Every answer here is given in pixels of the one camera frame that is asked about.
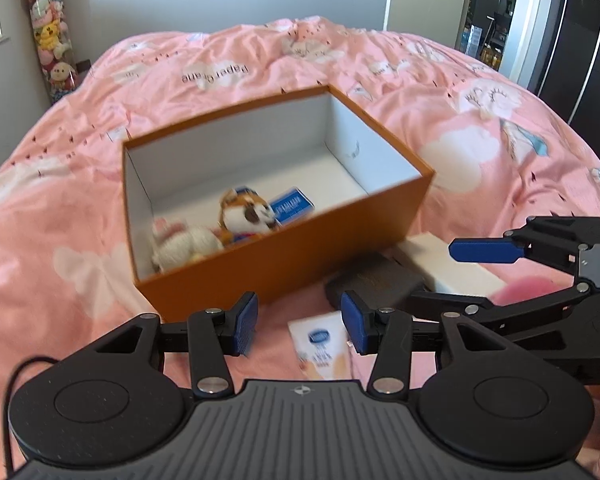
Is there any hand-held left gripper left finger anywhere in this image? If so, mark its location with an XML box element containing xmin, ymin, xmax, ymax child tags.
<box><xmin>87</xmin><ymin>291</ymin><xmax>259</xmax><ymax>398</ymax></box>

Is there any black cable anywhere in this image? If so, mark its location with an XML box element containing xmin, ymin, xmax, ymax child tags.
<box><xmin>2</xmin><ymin>355</ymin><xmax>56</xmax><ymax>480</ymax></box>

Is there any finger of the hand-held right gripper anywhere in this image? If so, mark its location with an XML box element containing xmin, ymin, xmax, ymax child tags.
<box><xmin>449</xmin><ymin>216</ymin><xmax>600</xmax><ymax>277</ymax></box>
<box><xmin>407</xmin><ymin>281</ymin><xmax>599</xmax><ymax>334</ymax></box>

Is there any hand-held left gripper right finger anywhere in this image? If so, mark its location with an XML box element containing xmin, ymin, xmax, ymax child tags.
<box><xmin>340</xmin><ymin>290</ymin><xmax>513</xmax><ymax>395</ymax></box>

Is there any dark grey box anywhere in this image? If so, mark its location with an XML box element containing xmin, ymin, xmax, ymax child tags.
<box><xmin>324</xmin><ymin>254</ymin><xmax>427</xmax><ymax>311</ymax></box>

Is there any black wardrobe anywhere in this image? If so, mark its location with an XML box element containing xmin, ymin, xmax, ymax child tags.
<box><xmin>535</xmin><ymin>0</ymin><xmax>600</xmax><ymax>171</ymax></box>

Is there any white door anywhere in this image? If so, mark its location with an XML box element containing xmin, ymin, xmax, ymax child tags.
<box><xmin>382</xmin><ymin>0</ymin><xmax>476</xmax><ymax>51</ymax></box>

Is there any white rectangular box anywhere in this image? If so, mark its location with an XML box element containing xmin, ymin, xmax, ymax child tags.
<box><xmin>397</xmin><ymin>232</ymin><xmax>506</xmax><ymax>298</ymax></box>

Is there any orange tiger plush toy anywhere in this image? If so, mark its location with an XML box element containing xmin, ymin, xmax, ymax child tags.
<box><xmin>216</xmin><ymin>186</ymin><xmax>281</xmax><ymax>247</ymax></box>

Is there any orange cardboard box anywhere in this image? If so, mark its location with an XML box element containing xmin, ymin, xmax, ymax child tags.
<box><xmin>122</xmin><ymin>85</ymin><xmax>436</xmax><ymax>322</ymax></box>

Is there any pink printed blanket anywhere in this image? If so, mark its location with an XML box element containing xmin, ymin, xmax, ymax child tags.
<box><xmin>0</xmin><ymin>17</ymin><xmax>600</xmax><ymax>480</ymax></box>

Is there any clear tube of plush toys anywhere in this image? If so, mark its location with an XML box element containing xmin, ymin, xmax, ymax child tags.
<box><xmin>21</xmin><ymin>0</ymin><xmax>78</xmax><ymax>106</ymax></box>

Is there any white plush toy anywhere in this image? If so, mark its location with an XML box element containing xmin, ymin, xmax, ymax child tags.
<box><xmin>151</xmin><ymin>217</ymin><xmax>225</xmax><ymax>273</ymax></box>

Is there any pink fluffy ball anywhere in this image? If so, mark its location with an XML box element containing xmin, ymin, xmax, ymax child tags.
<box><xmin>490</xmin><ymin>280</ymin><xmax>556</xmax><ymax>308</ymax></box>

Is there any small blue box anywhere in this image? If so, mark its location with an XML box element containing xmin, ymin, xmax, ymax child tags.
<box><xmin>270</xmin><ymin>187</ymin><xmax>315</xmax><ymax>226</ymax></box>

